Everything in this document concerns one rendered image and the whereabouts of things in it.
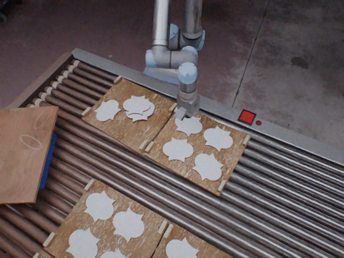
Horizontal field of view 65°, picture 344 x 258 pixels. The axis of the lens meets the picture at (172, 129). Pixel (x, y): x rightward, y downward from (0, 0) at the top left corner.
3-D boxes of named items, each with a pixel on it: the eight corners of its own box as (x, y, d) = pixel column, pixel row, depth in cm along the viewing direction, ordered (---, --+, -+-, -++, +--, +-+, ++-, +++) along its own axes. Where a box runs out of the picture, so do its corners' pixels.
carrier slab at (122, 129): (122, 78, 162) (121, 77, 161) (179, 106, 148) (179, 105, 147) (82, 120, 148) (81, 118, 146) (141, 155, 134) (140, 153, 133)
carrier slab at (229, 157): (180, 106, 148) (180, 104, 147) (250, 138, 135) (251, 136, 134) (144, 155, 134) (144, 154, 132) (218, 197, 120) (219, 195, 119)
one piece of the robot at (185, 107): (167, 97, 114) (169, 118, 128) (184, 107, 111) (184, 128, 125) (184, 80, 119) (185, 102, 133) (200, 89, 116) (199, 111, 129)
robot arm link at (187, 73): (197, 60, 107) (197, 76, 102) (197, 79, 116) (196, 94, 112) (178, 59, 108) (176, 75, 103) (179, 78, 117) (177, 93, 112)
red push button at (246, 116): (243, 111, 144) (243, 110, 143) (254, 116, 143) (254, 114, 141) (239, 120, 142) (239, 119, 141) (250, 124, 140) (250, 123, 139)
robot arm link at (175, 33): (159, 41, 165) (157, 21, 154) (180, 42, 164) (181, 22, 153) (156, 54, 158) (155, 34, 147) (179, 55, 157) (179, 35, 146)
